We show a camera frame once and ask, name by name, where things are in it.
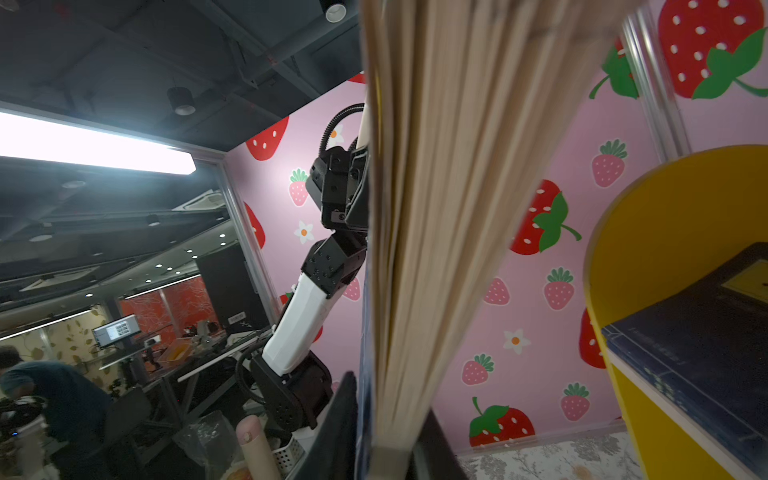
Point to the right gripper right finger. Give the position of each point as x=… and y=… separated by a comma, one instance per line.
x=432, y=457

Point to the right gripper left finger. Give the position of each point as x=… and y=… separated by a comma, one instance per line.
x=333, y=453

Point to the navy book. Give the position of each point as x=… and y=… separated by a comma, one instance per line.
x=466, y=102
x=705, y=350

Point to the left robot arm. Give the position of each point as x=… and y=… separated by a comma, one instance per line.
x=281, y=372

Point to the white plastic basket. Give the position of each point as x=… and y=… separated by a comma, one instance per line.
x=288, y=456

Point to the pink thermos bottle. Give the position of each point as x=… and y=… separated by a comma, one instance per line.
x=256, y=450

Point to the computer monitor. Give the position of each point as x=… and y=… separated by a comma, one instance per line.
x=116, y=331

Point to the person in dark shirt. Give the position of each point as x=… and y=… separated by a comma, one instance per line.
x=75, y=410

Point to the yellow pink blue bookshelf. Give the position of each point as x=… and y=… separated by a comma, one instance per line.
x=676, y=287

